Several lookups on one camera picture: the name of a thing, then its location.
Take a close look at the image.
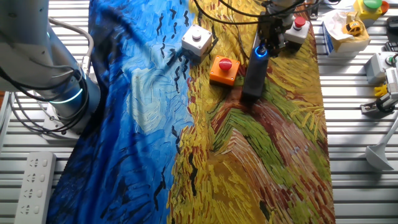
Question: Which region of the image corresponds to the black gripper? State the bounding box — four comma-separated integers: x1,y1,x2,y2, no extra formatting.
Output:
257,12,287,57

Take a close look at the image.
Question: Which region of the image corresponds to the blue-lit speaker knob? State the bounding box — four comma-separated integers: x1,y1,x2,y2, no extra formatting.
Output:
254,45,269,59

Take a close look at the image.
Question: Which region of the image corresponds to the black speaker bar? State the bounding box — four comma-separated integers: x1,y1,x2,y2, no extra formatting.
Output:
241,29,271,101

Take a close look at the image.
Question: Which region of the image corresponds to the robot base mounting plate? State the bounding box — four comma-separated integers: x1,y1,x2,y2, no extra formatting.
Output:
42,102,83,141

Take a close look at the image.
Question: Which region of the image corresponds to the grey box large red button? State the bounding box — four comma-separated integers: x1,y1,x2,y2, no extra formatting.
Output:
283,16,312,45

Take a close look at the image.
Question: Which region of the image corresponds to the orange box red button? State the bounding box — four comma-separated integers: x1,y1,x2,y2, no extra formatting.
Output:
208,55,241,87

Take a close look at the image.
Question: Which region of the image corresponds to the tissue box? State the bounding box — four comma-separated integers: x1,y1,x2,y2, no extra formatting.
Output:
322,11,371,58

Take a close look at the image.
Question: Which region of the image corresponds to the grey box small button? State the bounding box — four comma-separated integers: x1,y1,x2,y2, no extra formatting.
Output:
181,24,213,58

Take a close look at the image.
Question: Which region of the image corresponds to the yellow toy car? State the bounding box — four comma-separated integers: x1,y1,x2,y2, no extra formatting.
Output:
342,20,364,37

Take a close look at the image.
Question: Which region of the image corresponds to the yellow box green button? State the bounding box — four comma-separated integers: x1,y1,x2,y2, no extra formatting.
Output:
353,0,390,27

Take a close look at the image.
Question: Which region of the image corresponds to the grey control box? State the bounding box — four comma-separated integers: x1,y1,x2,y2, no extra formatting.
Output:
364,51,398,86

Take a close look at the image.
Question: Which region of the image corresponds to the painted wheatfield print cloth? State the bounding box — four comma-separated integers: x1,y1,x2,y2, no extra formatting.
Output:
45,0,336,224

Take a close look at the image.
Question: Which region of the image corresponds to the metal clamp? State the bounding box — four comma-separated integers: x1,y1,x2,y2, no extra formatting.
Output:
359,93,398,118

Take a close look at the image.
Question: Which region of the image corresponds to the yellow plastic piece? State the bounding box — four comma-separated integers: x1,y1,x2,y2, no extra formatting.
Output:
374,83,389,98

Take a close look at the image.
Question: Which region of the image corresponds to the black box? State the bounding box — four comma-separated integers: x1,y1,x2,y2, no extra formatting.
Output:
386,16,398,32

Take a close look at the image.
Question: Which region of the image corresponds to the white ribbed device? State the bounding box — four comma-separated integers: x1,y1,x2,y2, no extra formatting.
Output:
384,67,398,94

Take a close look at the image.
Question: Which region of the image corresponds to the white power strip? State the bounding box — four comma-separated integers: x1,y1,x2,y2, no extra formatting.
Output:
14,151,57,224

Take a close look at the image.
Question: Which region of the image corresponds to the thin black speaker cable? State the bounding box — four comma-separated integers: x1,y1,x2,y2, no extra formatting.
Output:
226,0,251,60

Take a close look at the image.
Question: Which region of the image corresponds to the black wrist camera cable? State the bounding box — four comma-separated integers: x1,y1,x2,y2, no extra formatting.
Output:
192,0,324,26

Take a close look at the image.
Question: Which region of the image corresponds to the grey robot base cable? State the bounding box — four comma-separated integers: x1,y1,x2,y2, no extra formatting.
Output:
48,17,95,77

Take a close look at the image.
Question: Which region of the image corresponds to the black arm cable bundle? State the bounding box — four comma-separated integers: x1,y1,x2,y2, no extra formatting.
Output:
0,58,91,134

